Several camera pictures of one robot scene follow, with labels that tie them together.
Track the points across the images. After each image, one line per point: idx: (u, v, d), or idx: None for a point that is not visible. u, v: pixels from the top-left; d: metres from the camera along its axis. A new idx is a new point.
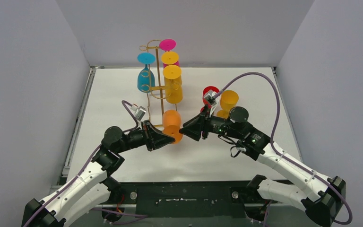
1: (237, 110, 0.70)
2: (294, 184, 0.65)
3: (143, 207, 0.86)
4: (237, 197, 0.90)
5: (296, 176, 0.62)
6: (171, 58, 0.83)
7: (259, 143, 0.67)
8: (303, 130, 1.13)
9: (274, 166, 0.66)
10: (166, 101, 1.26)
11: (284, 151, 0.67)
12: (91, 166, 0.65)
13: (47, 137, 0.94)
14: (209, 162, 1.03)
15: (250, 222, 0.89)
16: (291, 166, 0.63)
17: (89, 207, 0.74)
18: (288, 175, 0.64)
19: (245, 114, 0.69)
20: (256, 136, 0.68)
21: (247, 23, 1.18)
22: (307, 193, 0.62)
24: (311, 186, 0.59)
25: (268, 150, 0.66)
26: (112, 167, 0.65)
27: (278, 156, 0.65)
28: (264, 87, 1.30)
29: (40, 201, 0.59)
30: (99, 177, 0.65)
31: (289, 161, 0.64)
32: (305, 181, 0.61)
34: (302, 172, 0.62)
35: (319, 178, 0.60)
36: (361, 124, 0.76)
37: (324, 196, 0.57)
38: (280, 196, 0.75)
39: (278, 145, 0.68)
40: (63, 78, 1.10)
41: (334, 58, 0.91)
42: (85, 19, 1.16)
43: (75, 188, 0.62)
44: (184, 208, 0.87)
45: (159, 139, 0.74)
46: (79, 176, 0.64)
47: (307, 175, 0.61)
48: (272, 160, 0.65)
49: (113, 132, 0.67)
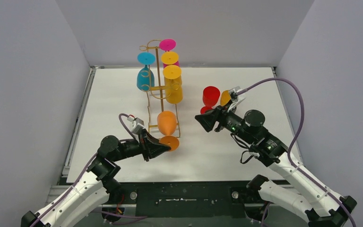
1: (254, 114, 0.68)
2: (303, 196, 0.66)
3: (143, 208, 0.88)
4: (237, 197, 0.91)
5: (308, 190, 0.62)
6: (171, 58, 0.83)
7: (274, 151, 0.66)
8: (303, 130, 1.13)
9: (286, 176, 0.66)
10: (166, 101, 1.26)
11: (299, 162, 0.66)
12: (86, 176, 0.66)
13: (47, 137, 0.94)
14: (209, 161, 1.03)
15: (250, 222, 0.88)
16: (305, 179, 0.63)
17: (88, 211, 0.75)
18: (299, 187, 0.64)
19: (261, 118, 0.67)
20: (272, 144, 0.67)
21: (247, 23, 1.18)
22: (315, 207, 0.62)
24: (323, 203, 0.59)
25: (283, 159, 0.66)
26: (108, 176, 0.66)
27: (293, 167, 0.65)
28: (264, 88, 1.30)
29: (36, 213, 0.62)
30: (94, 187, 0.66)
31: (303, 173, 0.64)
32: (317, 197, 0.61)
34: (315, 187, 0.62)
35: (332, 196, 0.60)
36: (361, 123, 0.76)
37: (334, 214, 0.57)
38: (282, 202, 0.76)
39: (295, 157, 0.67)
40: (63, 78, 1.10)
41: (334, 58, 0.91)
42: (85, 19, 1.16)
43: (70, 199, 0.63)
44: (184, 208, 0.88)
45: (155, 149, 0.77)
46: (74, 187, 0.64)
47: (320, 192, 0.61)
48: (286, 170, 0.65)
49: (109, 142, 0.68)
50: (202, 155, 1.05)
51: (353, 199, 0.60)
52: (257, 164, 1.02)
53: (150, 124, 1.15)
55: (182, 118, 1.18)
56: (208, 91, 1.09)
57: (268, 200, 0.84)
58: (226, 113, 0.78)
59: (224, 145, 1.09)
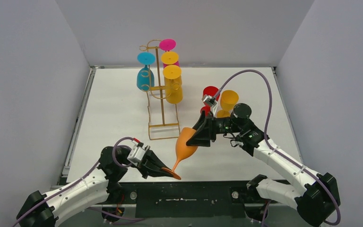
1: (241, 107, 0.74)
2: (285, 178, 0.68)
3: (141, 208, 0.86)
4: (237, 197, 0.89)
5: (285, 169, 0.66)
6: (171, 58, 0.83)
7: (255, 139, 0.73)
8: (303, 130, 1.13)
9: (266, 160, 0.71)
10: (166, 101, 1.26)
11: (278, 146, 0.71)
12: (96, 173, 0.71)
13: (47, 137, 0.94)
14: (210, 161, 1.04)
15: (250, 222, 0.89)
16: (282, 159, 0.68)
17: (84, 207, 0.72)
18: (278, 167, 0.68)
19: (248, 112, 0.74)
20: (254, 133, 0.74)
21: (247, 23, 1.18)
22: (297, 187, 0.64)
24: (299, 178, 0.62)
25: (262, 144, 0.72)
26: (114, 177, 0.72)
27: (271, 150, 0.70)
28: (264, 88, 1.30)
29: (43, 195, 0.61)
30: (100, 184, 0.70)
31: (280, 154, 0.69)
32: (293, 174, 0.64)
34: (292, 166, 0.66)
35: (308, 171, 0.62)
36: (361, 123, 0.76)
37: (310, 188, 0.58)
38: (278, 196, 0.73)
39: (273, 142, 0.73)
40: (63, 78, 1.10)
41: (334, 57, 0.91)
42: (85, 19, 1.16)
43: (77, 190, 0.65)
44: (184, 208, 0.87)
45: (153, 173, 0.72)
46: (83, 179, 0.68)
47: (297, 169, 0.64)
48: (265, 153, 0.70)
49: (108, 152, 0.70)
50: (202, 156, 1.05)
51: (332, 177, 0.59)
52: (257, 164, 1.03)
53: (150, 124, 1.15)
55: (182, 118, 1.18)
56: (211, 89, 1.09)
57: (266, 197, 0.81)
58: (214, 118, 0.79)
59: (224, 145, 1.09)
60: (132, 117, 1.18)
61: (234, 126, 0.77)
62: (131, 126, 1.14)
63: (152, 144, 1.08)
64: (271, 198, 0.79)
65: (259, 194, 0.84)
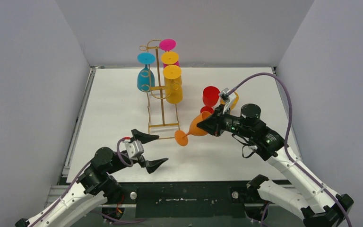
1: (254, 107, 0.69)
2: (300, 192, 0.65)
3: (143, 208, 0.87)
4: (237, 197, 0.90)
5: (304, 185, 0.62)
6: (171, 58, 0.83)
7: (273, 145, 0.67)
8: (303, 130, 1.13)
9: (283, 170, 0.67)
10: (166, 101, 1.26)
11: (297, 158, 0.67)
12: (75, 188, 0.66)
13: (47, 138, 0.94)
14: (210, 161, 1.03)
15: (250, 222, 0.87)
16: (301, 174, 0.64)
17: (85, 213, 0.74)
18: (295, 181, 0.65)
19: (258, 111, 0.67)
20: (272, 138, 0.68)
21: (247, 22, 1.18)
22: (311, 204, 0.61)
24: (318, 198, 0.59)
25: (280, 152, 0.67)
26: (98, 188, 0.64)
27: (290, 162, 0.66)
28: (263, 88, 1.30)
29: (28, 222, 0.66)
30: (82, 199, 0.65)
31: (299, 169, 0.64)
32: (312, 193, 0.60)
34: (311, 182, 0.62)
35: (328, 192, 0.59)
36: (360, 123, 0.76)
37: (328, 211, 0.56)
38: (279, 200, 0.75)
39: (293, 152, 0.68)
40: (64, 78, 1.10)
41: (334, 57, 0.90)
42: (85, 19, 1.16)
43: (56, 212, 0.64)
44: (184, 208, 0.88)
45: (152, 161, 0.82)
46: (62, 199, 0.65)
47: (316, 187, 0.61)
48: (283, 165, 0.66)
49: (103, 153, 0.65)
50: (202, 156, 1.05)
51: (351, 199, 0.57)
52: (257, 164, 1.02)
53: (150, 124, 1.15)
55: (182, 118, 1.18)
56: (208, 91, 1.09)
57: (267, 199, 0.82)
58: (225, 114, 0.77)
59: (224, 145, 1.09)
60: (131, 117, 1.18)
61: (245, 128, 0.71)
62: (130, 126, 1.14)
63: (152, 144, 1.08)
64: (271, 201, 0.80)
65: (260, 196, 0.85)
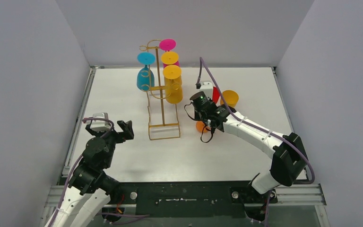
1: (197, 92, 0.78)
2: (256, 145, 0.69)
3: (143, 208, 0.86)
4: (237, 197, 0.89)
5: (254, 136, 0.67)
6: (171, 58, 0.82)
7: (222, 114, 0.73)
8: (303, 131, 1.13)
9: (237, 132, 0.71)
10: (166, 101, 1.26)
11: (245, 117, 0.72)
12: (70, 194, 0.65)
13: (47, 138, 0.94)
14: (210, 161, 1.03)
15: (250, 222, 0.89)
16: (250, 128, 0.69)
17: (90, 217, 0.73)
18: (248, 137, 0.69)
19: (202, 93, 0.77)
20: (221, 109, 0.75)
21: (247, 23, 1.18)
22: (266, 151, 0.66)
24: (267, 143, 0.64)
25: (230, 117, 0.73)
26: (94, 184, 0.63)
27: (238, 121, 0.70)
28: (263, 87, 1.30)
29: None
30: (82, 201, 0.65)
31: (247, 124, 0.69)
32: (262, 139, 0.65)
34: (260, 132, 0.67)
35: (275, 135, 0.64)
36: (360, 124, 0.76)
37: (277, 150, 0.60)
38: (264, 180, 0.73)
39: (240, 113, 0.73)
40: (64, 78, 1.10)
41: (333, 57, 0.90)
42: (84, 19, 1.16)
43: (59, 222, 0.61)
44: (184, 208, 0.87)
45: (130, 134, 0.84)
46: (60, 209, 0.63)
47: (264, 135, 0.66)
48: (233, 126, 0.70)
49: (96, 143, 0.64)
50: (201, 155, 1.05)
51: (297, 135, 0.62)
52: (257, 164, 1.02)
53: (150, 124, 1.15)
55: (182, 118, 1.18)
56: (217, 91, 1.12)
57: (263, 191, 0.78)
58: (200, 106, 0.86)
59: (224, 146, 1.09)
60: (131, 117, 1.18)
61: (197, 111, 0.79)
62: None
63: (152, 144, 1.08)
64: (264, 189, 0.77)
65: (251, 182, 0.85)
